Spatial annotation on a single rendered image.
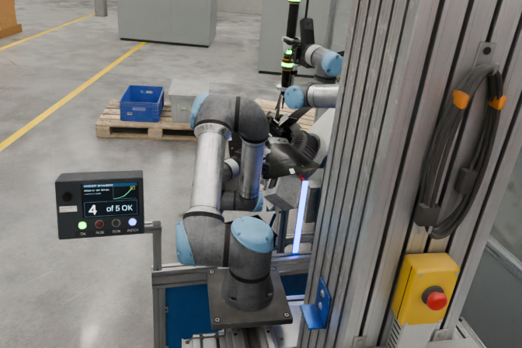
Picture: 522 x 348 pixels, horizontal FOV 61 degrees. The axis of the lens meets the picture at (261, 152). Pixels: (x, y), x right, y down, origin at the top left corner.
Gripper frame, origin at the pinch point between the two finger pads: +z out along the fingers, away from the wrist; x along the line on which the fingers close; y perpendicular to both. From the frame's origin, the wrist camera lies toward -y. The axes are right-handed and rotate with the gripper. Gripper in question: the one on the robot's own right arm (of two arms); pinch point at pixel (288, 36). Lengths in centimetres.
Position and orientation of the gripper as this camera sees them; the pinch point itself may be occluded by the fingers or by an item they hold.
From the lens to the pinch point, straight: 181.3
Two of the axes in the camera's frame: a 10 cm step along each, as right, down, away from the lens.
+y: -0.9, 9.0, 4.2
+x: 9.1, -1.0, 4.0
